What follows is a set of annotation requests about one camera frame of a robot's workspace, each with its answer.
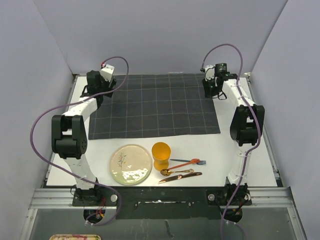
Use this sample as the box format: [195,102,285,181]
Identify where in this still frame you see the dark grey checked cloth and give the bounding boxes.
[88,73,221,140]

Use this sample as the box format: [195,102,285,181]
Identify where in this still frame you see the orange plastic cup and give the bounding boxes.
[151,142,171,171]

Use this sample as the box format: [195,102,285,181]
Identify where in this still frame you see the beige plate with plant motif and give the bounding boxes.
[109,144,153,186]

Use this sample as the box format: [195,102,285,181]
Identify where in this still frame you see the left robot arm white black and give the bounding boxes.
[51,65,116,206]

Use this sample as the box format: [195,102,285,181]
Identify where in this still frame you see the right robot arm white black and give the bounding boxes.
[200,63,265,205]

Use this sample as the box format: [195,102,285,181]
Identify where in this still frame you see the orange plastic fork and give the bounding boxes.
[168,158,201,170]

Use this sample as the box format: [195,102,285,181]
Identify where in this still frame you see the blue plastic fork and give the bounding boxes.
[170,158,207,165]

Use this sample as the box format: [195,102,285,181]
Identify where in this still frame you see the copper metal knife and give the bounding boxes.
[158,172,203,184]

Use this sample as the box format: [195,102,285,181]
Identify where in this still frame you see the gold metal spoon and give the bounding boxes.
[160,169,194,177]

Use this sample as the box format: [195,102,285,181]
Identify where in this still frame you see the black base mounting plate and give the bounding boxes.
[72,185,252,223]

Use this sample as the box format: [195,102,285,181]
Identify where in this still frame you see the floral tray edge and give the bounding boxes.
[49,234,102,240]

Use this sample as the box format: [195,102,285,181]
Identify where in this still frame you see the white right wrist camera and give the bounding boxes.
[200,65,215,82]

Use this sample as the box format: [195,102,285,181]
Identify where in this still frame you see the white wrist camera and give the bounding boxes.
[200,65,215,82]
[99,63,115,82]

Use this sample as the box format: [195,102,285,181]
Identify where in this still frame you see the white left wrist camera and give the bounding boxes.
[99,63,115,82]

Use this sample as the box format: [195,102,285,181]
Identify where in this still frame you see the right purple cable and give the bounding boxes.
[200,43,262,240]

